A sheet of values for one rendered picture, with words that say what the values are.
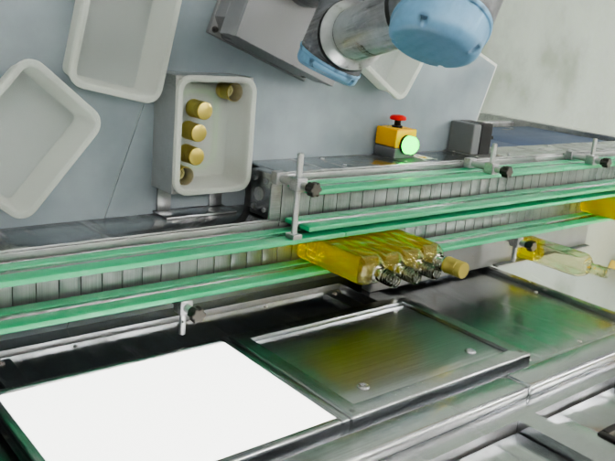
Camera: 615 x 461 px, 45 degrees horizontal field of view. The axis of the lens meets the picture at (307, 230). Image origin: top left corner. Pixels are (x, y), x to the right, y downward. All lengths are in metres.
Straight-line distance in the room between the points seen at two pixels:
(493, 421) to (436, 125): 0.93
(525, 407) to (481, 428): 0.13
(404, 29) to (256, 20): 0.56
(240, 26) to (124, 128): 0.29
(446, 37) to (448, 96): 1.10
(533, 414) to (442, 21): 0.71
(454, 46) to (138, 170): 0.75
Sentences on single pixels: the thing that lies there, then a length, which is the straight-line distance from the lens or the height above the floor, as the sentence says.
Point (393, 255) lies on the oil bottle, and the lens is 1.46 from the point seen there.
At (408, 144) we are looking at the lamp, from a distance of 1.76.
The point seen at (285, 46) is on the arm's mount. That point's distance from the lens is 1.47.
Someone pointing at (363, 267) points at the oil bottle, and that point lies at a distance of 1.41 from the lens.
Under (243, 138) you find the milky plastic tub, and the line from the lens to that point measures 1.47.
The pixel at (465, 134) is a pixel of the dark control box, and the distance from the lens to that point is 1.98.
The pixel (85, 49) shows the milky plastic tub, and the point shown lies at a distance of 1.38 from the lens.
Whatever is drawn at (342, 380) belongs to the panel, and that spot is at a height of 1.21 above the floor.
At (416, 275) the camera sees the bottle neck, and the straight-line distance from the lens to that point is 1.44.
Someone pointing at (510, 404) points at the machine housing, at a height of 1.39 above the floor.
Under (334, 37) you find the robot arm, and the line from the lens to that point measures 1.23.
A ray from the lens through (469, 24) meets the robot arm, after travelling 0.89.
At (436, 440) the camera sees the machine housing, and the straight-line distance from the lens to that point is 1.19.
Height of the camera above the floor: 2.01
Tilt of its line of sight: 47 degrees down
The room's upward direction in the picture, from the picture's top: 113 degrees clockwise
